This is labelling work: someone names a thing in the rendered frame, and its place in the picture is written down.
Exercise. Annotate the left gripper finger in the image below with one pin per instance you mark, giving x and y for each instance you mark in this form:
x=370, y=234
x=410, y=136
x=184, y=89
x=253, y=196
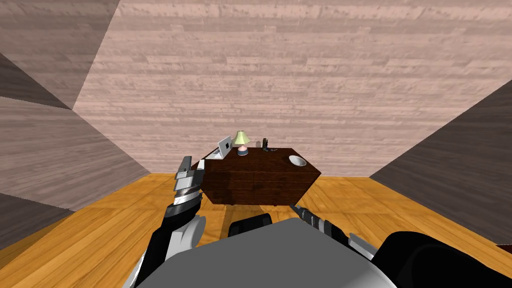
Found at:
x=200, y=170
x=184, y=164

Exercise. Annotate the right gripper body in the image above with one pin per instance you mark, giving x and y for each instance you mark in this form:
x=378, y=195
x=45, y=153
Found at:
x=306, y=216

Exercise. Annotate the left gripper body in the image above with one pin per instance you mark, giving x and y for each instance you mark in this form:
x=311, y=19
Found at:
x=186, y=182

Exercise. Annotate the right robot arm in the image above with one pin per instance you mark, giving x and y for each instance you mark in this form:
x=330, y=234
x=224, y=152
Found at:
x=424, y=260

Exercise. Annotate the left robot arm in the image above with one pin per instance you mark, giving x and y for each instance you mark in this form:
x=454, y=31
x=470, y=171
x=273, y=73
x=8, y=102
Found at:
x=176, y=232

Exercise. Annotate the white laptop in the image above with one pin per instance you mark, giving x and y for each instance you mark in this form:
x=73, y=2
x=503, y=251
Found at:
x=224, y=147

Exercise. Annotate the yellow shade table lamp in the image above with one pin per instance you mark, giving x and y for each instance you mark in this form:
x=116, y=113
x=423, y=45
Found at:
x=241, y=140

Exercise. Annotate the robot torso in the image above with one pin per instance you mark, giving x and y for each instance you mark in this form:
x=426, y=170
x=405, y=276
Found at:
x=272, y=256

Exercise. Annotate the white bowl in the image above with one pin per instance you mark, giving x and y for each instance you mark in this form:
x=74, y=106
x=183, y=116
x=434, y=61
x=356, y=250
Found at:
x=297, y=160

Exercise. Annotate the dark brown wooden dresser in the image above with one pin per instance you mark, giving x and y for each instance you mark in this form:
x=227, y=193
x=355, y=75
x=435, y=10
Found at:
x=256, y=180

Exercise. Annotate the small black desk object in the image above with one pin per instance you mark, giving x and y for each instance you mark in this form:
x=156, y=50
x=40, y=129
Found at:
x=265, y=144

